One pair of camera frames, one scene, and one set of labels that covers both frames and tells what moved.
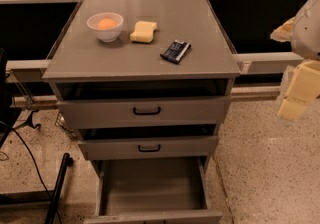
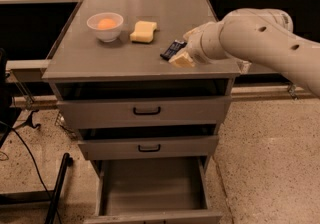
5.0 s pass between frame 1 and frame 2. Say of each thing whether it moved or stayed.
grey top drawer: stayed
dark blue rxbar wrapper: stayed
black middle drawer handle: stayed
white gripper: moved
